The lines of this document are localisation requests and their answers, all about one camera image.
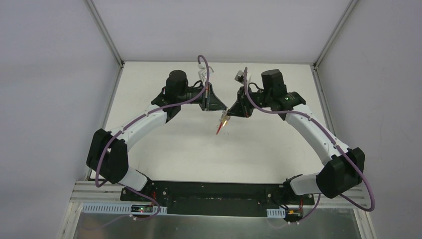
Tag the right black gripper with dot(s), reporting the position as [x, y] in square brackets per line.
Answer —
[243, 102]

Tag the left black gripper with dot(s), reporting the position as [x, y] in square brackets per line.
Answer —
[205, 97]

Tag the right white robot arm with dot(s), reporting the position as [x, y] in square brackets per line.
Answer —
[342, 165]

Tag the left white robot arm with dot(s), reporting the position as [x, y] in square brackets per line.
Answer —
[108, 154]

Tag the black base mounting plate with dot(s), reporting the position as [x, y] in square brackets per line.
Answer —
[218, 199]

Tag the right controller board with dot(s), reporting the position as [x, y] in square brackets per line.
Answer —
[294, 215]

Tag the controller board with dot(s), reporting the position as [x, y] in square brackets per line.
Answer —
[294, 215]
[142, 209]

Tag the left controller board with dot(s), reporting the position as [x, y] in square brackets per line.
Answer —
[142, 209]

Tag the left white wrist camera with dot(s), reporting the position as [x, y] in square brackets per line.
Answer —
[202, 73]

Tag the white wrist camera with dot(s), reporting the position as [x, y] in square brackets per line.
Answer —
[243, 77]
[202, 73]

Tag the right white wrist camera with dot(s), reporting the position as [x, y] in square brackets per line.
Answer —
[243, 77]

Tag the right white slotted cable duct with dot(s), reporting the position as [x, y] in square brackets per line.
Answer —
[276, 213]

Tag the aluminium frame rail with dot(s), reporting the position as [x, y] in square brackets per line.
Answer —
[86, 191]

